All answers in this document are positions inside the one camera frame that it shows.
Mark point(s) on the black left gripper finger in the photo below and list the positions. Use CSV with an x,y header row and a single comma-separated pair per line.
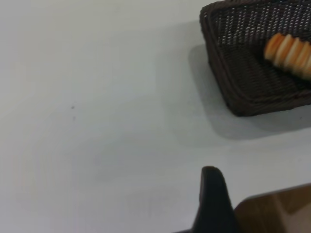
x,y
213,208

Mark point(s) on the dark brown wicker basket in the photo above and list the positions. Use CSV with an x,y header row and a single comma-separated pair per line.
x,y
243,80

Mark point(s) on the striped orange bread roll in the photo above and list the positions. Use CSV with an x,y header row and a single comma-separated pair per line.
x,y
289,55

